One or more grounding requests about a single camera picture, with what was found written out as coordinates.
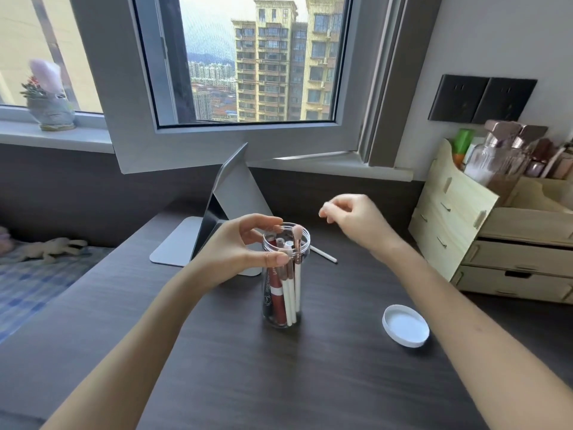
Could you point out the person's right hand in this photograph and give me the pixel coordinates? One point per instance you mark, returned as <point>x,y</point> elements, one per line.
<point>362,221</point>

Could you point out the person's left hand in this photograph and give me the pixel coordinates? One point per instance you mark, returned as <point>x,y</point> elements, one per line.
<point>224,253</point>

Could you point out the person's left thumb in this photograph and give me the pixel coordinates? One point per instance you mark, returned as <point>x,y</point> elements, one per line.
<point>268,260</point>

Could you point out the person's right fingers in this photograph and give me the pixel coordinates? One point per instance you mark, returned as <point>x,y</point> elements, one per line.
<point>335,208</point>

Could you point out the clear plastic jar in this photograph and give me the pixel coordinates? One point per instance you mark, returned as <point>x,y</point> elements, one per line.
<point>286,317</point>

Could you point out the person's right forearm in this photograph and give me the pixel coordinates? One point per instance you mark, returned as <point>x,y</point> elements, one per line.
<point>470,335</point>

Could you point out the person's left forearm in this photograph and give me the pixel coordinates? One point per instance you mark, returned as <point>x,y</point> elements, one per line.
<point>134,349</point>

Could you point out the pink-tipped white makeup brush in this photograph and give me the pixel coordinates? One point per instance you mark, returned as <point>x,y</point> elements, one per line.
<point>297,282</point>

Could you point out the black cosmetic tube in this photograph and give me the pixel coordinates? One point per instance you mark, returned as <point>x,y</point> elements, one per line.
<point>267,304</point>

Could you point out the red lip gloss tube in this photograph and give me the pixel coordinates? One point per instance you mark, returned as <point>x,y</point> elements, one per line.
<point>278,304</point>

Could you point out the white cosmetic pencil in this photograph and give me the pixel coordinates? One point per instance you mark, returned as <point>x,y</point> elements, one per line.
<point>324,254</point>

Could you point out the silver standing mirror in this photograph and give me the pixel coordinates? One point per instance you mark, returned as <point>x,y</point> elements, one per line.
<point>232,192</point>

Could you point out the light wooden drawer organizer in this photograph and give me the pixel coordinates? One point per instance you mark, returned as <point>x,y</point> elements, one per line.
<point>452,219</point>

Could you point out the white jar lid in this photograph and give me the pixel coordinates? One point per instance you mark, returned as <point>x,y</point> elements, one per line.
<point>406,325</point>

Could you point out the green bottle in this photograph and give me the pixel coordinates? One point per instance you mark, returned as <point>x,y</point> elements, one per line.
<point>462,145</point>

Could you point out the clear glass bottle rose-gold cap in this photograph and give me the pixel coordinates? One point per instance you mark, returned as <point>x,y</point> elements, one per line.
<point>494,161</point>

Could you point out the grey open window sash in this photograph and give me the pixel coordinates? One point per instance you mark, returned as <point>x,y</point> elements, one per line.
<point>125,129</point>

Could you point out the rose-gold cosmetic bottles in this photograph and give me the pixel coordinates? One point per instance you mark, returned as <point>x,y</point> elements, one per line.
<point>546,158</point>

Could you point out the beige plush toy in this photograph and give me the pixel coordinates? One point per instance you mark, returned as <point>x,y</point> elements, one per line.
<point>51,249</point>

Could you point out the blue checkered bed sheet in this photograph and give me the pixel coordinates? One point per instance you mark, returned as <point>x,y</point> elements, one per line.
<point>40,286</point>

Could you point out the potted plant with pink fluff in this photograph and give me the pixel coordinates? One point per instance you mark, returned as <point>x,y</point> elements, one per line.
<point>51,109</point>

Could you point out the black wall socket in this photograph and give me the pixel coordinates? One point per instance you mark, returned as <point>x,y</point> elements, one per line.
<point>456,98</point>
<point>506,100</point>

